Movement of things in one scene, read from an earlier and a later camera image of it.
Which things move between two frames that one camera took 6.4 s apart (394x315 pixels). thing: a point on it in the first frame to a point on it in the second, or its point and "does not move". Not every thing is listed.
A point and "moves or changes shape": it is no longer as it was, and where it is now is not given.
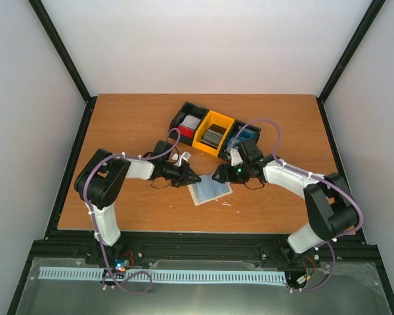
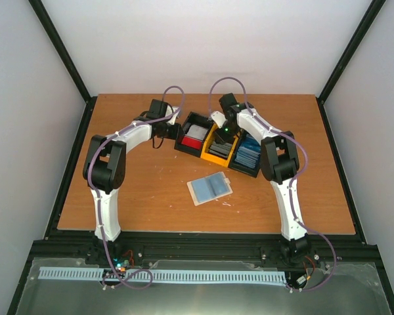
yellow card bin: x=213 y=121 to x=219 y=161
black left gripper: x=184 y=178 to x=175 y=135
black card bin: x=225 y=153 moves or changes shape
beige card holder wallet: x=208 y=189 does not move
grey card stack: x=211 y=138 to x=220 y=150
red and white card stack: x=188 y=125 to x=194 y=136
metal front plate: x=335 y=289 does not move
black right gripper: x=226 y=175 to x=222 y=138
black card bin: x=187 y=120 to x=193 y=119
